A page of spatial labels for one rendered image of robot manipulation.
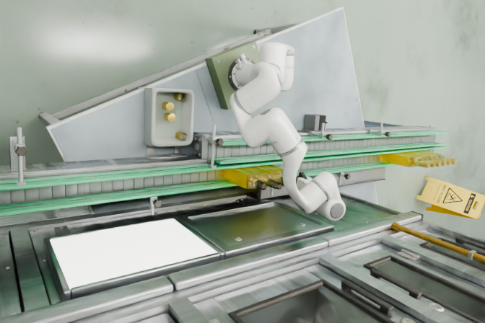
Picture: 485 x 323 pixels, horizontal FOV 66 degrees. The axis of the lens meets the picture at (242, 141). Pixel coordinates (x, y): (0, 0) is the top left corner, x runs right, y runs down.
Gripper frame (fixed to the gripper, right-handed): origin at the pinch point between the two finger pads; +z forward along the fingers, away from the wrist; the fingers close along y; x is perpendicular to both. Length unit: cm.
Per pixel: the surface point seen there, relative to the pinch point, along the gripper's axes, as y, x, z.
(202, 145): 12.2, 30.4, 22.0
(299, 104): 28, -28, 52
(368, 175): -12, -76, 51
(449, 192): -70, -281, 167
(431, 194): -75, -269, 181
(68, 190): 0, 78, 10
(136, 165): 6, 56, 16
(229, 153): 8.0, 17.8, 25.8
